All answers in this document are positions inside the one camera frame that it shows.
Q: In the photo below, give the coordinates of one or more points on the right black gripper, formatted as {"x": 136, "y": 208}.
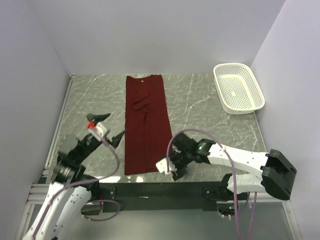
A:
{"x": 180, "y": 171}

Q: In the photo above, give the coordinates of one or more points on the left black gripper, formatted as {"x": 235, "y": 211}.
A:
{"x": 96, "y": 118}

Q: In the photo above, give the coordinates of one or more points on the dark red polo shirt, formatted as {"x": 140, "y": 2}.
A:
{"x": 147, "y": 124}

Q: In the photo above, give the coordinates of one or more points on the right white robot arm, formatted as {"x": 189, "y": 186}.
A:
{"x": 263, "y": 172}

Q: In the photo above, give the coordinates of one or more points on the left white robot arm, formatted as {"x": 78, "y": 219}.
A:
{"x": 70, "y": 189}

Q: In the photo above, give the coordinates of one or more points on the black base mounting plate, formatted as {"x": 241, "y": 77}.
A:
{"x": 150, "y": 196}

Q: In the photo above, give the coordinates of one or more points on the white perforated plastic basket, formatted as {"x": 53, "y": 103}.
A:
{"x": 238, "y": 90}

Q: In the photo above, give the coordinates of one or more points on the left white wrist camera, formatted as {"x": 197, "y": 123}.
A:
{"x": 98, "y": 130}

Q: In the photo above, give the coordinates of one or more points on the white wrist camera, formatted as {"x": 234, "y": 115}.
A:
{"x": 98, "y": 130}
{"x": 165, "y": 167}

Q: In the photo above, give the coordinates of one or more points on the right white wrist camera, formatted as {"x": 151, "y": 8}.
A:
{"x": 165, "y": 167}

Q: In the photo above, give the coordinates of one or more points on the aluminium frame rail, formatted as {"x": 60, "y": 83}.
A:
{"x": 38, "y": 193}

